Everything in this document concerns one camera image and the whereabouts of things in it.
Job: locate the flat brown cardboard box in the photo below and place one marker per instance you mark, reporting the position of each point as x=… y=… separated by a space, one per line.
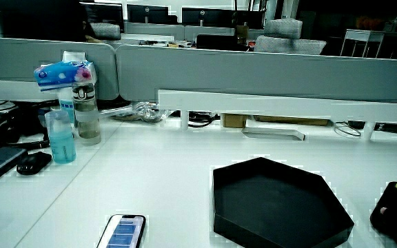
x=289 y=120

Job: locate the crumpled clear plastic bag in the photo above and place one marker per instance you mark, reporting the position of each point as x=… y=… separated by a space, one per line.
x=148 y=111

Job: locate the black headphones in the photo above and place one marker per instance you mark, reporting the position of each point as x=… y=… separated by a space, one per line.
x=2 y=129

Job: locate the translucent blue spray bottle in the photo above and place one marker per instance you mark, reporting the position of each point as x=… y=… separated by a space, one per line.
x=60 y=141

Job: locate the white desk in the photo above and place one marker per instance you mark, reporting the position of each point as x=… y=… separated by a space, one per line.
x=157 y=172

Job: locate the black computer monitor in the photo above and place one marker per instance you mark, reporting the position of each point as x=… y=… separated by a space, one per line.
x=205 y=16
x=147 y=13
x=103 y=13

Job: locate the black hexagonal tray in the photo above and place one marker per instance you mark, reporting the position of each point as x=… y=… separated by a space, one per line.
x=274 y=199

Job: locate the white monitor riser shelf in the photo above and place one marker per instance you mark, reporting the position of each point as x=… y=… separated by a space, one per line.
x=271 y=105

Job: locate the grey desk partition panel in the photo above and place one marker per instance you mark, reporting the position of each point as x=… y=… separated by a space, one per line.
x=253 y=74
x=19 y=62

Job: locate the small cardboard box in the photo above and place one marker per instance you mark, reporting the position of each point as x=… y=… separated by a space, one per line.
x=233 y=120

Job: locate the white flat box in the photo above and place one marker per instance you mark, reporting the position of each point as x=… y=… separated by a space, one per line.
x=274 y=133

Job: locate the clear water bottle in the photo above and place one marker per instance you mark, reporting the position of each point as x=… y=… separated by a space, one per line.
x=86 y=113

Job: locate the white metal rack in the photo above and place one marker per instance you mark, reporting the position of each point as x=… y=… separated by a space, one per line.
x=362 y=41

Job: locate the black smartphone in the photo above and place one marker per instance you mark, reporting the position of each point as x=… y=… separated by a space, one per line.
x=124 y=232

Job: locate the grey office chair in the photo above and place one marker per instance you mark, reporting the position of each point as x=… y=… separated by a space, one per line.
x=106 y=31
x=288 y=38

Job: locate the black computer mouse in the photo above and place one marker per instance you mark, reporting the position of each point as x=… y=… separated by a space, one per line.
x=33 y=163

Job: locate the white bottle with blue label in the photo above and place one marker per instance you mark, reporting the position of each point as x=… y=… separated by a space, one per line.
x=67 y=103

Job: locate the black bag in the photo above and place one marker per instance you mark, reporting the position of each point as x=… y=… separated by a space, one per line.
x=216 y=42

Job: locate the blue tissue pack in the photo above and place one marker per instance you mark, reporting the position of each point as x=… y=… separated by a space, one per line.
x=62 y=74

